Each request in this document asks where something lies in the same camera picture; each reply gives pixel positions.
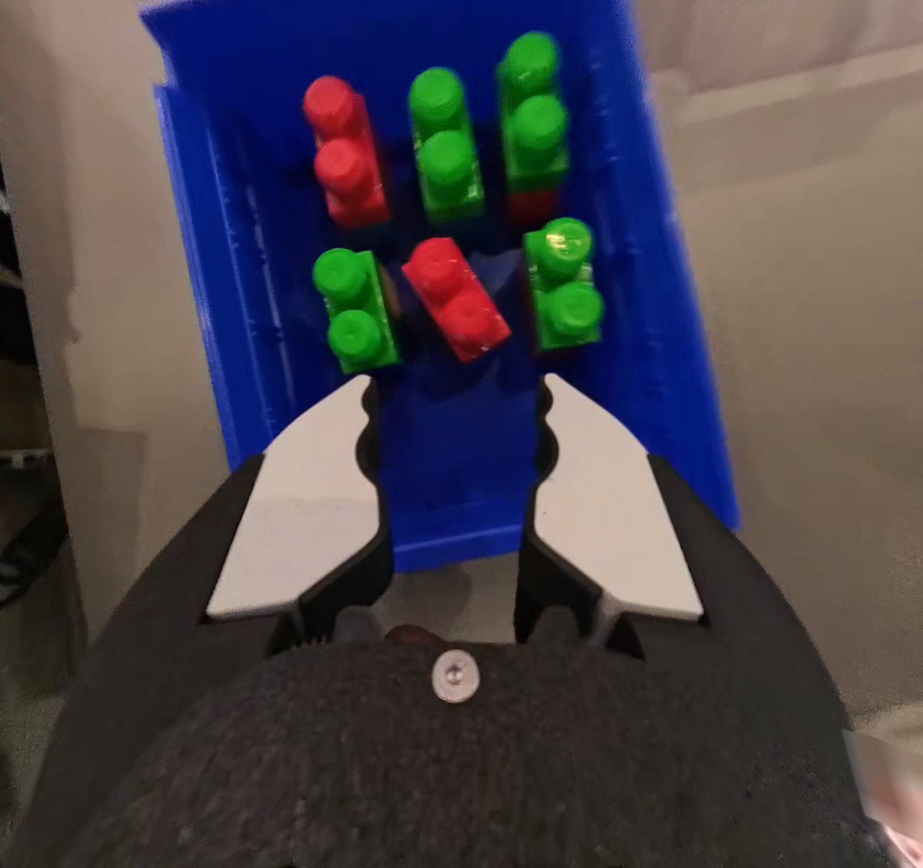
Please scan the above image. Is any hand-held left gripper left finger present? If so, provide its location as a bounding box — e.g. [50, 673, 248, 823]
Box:
[205, 374, 395, 642]

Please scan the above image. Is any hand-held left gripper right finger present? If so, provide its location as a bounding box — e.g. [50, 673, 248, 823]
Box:
[513, 373, 706, 645]

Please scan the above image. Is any blue storage bin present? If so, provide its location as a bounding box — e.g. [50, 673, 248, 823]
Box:
[137, 0, 740, 572]

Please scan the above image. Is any cluster of mega block bridges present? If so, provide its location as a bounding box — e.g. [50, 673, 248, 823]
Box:
[303, 31, 605, 375]

